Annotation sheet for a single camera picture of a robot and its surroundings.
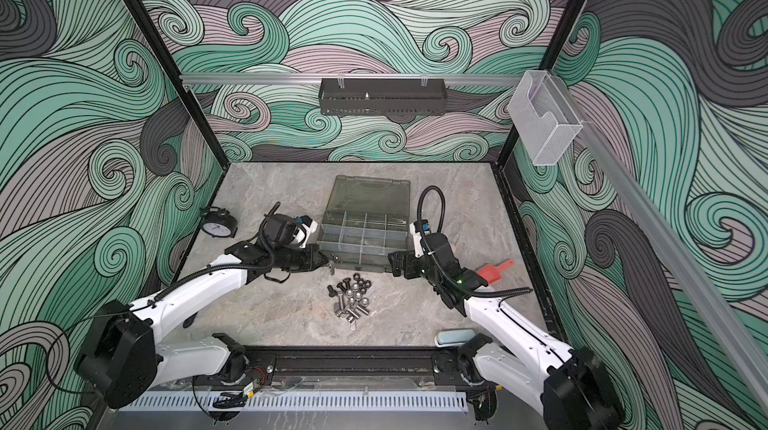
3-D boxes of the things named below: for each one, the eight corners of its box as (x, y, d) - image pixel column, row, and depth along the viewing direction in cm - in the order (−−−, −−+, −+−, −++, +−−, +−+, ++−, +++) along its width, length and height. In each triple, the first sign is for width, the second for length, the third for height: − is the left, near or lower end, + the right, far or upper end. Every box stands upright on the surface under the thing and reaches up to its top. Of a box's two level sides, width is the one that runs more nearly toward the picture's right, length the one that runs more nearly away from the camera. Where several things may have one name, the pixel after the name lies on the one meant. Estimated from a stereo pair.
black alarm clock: (212, 237, 100) (197, 219, 92) (217, 224, 104) (203, 206, 96) (236, 237, 100) (223, 219, 92) (241, 224, 104) (229, 206, 96)
